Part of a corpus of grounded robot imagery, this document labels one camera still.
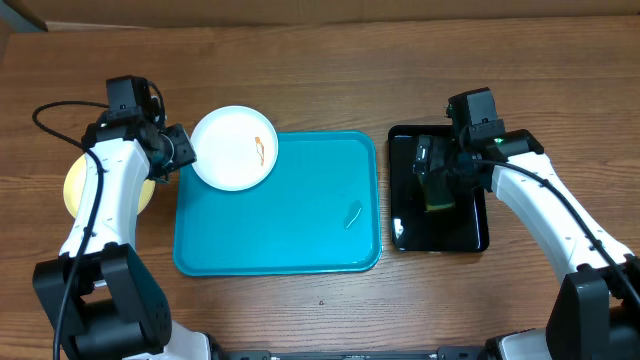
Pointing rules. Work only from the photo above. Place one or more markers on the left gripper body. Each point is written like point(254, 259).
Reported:
point(179, 152)

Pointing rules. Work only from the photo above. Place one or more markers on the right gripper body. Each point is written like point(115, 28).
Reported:
point(443, 162)

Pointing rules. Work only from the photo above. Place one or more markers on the green yellow sponge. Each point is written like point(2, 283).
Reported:
point(437, 195)

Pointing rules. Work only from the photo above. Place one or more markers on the white plate with orange stain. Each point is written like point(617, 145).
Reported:
point(236, 148)

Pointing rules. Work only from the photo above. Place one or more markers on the yellow plate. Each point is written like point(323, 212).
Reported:
point(74, 185)

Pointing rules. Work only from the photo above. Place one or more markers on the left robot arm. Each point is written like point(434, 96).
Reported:
point(101, 300)

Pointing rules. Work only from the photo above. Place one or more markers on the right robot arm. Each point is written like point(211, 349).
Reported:
point(596, 311)

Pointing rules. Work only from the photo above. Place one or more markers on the black water tray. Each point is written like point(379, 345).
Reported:
point(459, 227)

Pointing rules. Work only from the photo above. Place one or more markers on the teal plastic tray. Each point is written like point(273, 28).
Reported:
point(316, 212)

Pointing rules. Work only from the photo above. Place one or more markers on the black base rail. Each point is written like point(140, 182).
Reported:
point(442, 353)

